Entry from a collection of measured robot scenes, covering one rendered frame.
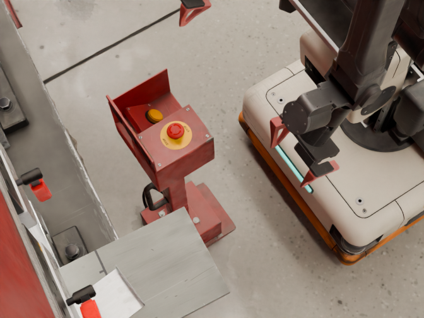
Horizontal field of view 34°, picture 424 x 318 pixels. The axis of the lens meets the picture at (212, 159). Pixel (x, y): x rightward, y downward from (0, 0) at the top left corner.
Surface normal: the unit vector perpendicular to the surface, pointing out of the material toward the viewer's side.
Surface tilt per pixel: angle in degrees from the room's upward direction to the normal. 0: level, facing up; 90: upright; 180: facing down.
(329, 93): 27
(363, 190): 0
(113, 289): 0
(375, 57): 83
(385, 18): 90
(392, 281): 0
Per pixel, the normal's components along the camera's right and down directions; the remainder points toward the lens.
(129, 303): -0.02, -0.40
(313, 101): 0.30, -0.57
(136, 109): 0.46, -0.63
